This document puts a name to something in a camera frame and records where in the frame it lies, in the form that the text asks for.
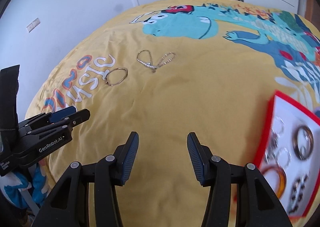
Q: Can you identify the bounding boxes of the yellow dinosaur print duvet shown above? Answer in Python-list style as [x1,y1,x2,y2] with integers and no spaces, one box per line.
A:
[27,0,319,226]

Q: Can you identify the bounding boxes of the red white jewelry box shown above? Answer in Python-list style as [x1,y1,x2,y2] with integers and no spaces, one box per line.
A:
[253,91,319,219]

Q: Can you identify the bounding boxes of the beaded brown white bracelet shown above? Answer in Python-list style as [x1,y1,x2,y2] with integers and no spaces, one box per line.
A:
[287,174,311,215]

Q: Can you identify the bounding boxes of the rhinestone chain necklace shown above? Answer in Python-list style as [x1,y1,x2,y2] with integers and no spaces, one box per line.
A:
[136,50,177,73]

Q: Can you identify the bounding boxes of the amber orange bangle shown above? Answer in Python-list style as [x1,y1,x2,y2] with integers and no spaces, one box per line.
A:
[261,165,287,199]

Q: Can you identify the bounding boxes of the brown wooden headboard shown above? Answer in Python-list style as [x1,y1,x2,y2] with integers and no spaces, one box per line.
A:
[305,0,320,29]

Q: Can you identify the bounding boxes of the thin rose gold bangle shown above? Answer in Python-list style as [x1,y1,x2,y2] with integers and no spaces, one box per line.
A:
[105,67,128,87]

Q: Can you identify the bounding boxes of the twisted silver hoop earring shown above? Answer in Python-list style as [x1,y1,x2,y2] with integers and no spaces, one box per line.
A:
[276,147,291,169]
[271,116,285,137]

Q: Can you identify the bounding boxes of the dark brown bangle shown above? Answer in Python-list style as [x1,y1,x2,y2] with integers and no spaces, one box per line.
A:
[292,125,314,161]

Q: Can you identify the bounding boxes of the black camera module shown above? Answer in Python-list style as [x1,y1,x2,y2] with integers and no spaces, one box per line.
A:
[1,64,20,131]

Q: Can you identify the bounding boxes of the wall light switch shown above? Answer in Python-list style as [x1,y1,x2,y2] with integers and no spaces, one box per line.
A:
[27,18,40,33]

